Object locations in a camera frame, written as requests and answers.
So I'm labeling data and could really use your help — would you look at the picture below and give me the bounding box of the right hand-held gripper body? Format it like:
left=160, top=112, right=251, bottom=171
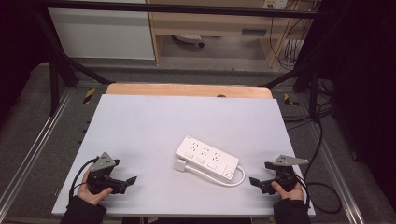
left=258, top=154, right=309, bottom=196

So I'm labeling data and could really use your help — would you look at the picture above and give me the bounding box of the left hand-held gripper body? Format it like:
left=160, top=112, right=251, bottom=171
left=86, top=151, right=129, bottom=196

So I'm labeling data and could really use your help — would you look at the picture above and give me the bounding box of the person's right hand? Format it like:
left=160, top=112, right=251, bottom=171
left=270, top=181, right=304, bottom=202

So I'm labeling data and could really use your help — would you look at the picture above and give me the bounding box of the person's left hand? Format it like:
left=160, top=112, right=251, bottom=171
left=77, top=165, right=114, bottom=206

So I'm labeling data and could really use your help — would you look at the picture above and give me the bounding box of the white plug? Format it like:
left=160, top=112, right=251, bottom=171
left=173, top=158, right=188, bottom=173

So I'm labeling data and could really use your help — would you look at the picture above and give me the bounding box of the white power strip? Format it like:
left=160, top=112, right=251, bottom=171
left=175, top=134, right=241, bottom=182

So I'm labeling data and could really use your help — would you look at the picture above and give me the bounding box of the white board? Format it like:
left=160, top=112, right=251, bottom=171
left=50, top=94, right=317, bottom=218

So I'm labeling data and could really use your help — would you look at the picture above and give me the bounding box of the yellow black striped tape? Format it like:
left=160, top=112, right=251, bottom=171
left=283, top=92, right=301, bottom=107
left=82, top=87, right=96, bottom=105

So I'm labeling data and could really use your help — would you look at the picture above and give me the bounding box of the wooden table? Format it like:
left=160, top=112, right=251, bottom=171
left=105, top=82, right=274, bottom=100

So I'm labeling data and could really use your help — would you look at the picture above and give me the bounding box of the black curtain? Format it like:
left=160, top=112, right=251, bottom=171
left=0, top=0, right=52, bottom=127
left=316, top=0, right=396, bottom=203

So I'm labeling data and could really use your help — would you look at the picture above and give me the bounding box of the white cabinet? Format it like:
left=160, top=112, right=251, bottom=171
left=48, top=7, right=156, bottom=61

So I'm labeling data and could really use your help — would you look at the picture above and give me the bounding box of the white chair base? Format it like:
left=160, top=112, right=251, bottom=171
left=172, top=34, right=205, bottom=49

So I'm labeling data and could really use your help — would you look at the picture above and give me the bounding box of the wooden desk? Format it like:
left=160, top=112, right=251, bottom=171
left=145, top=0, right=316, bottom=69

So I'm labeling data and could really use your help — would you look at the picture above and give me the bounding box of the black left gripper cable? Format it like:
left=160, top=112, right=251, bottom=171
left=68, top=156, right=99, bottom=202

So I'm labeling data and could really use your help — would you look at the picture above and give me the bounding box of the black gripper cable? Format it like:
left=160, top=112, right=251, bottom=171
left=292, top=102, right=343, bottom=216
left=68, top=156, right=99, bottom=202

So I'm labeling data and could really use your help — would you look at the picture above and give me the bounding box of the white power strip cable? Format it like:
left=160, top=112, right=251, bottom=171
left=183, top=164, right=247, bottom=188

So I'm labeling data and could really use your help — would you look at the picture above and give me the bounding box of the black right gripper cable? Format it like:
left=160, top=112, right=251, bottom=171
left=292, top=102, right=343, bottom=216

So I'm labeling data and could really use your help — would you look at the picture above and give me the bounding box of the aluminium rail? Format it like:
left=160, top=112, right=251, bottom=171
left=0, top=89, right=73, bottom=204
left=310, top=122, right=370, bottom=224

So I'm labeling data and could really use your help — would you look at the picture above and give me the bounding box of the bundle of black cables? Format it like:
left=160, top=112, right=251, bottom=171
left=268, top=0, right=314, bottom=72

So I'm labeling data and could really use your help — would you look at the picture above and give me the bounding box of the white wall outlet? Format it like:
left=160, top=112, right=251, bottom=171
left=262, top=0, right=290, bottom=10

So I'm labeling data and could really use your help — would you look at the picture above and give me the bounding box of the black metal frame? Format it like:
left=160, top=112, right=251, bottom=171
left=31, top=0, right=328, bottom=118

